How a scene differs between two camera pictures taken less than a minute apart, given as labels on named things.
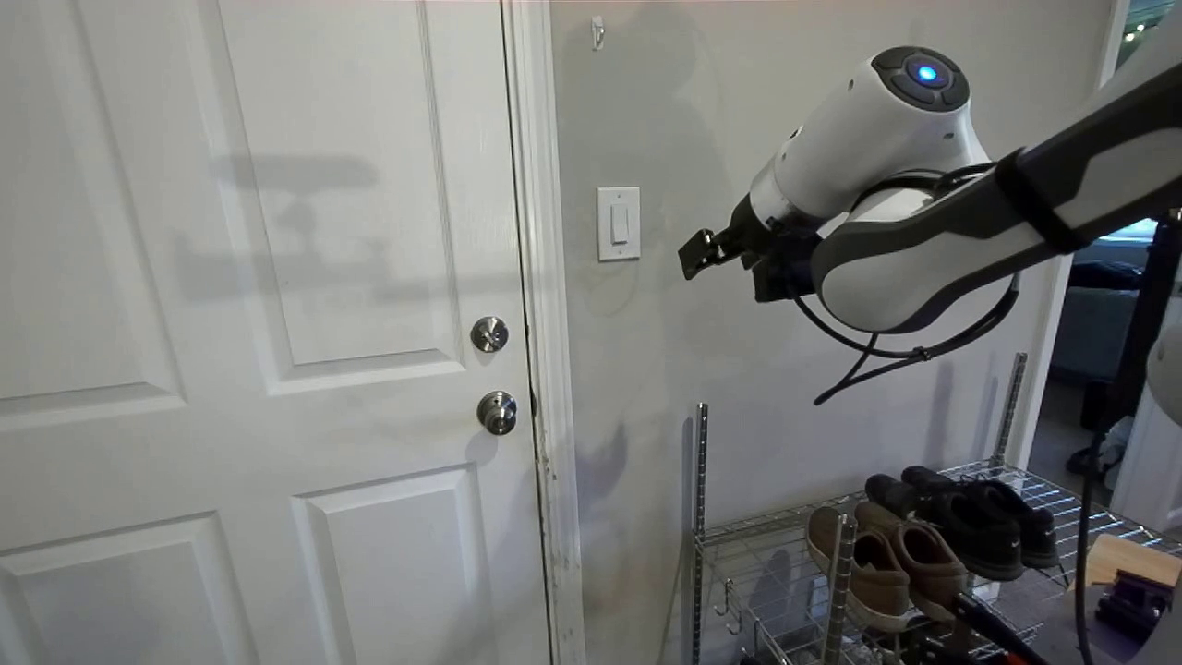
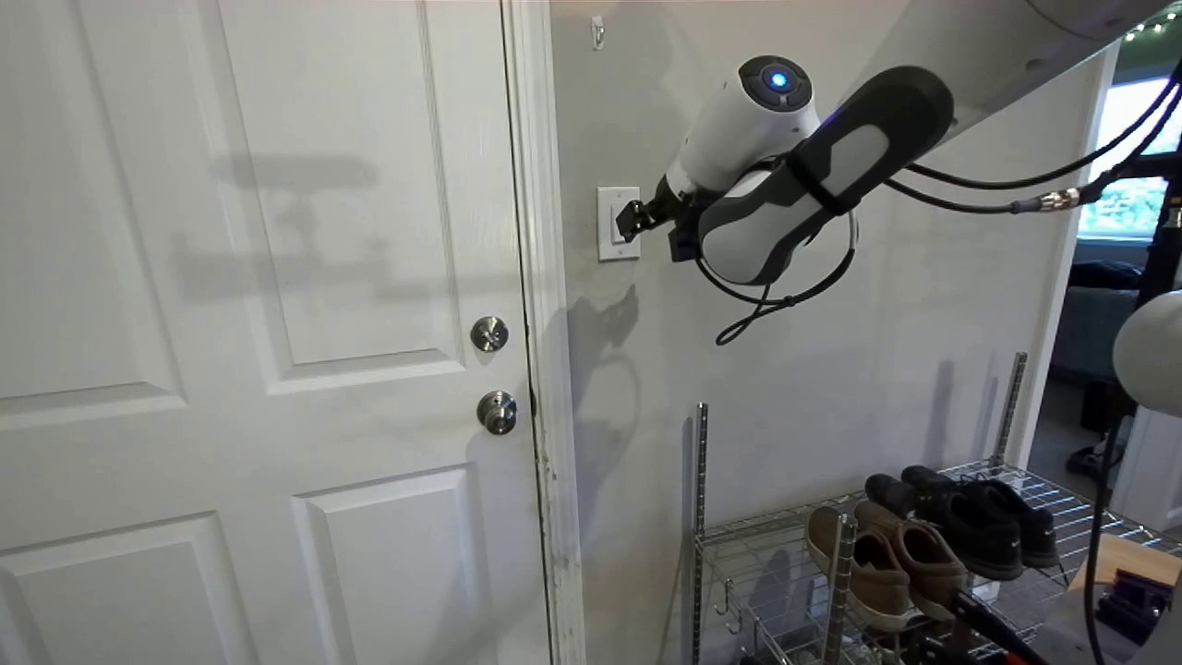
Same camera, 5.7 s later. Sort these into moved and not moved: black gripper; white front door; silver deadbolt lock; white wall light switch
Moved: black gripper
Not moved: white wall light switch; white front door; silver deadbolt lock
